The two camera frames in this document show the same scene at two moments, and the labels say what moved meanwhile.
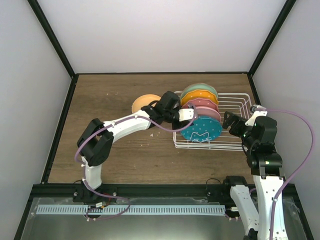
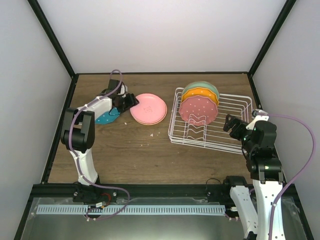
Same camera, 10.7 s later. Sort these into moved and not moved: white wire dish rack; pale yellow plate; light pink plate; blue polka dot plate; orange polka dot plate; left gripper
Moved: blue polka dot plate; left gripper; light pink plate; pale yellow plate
Not moved: white wire dish rack; orange polka dot plate
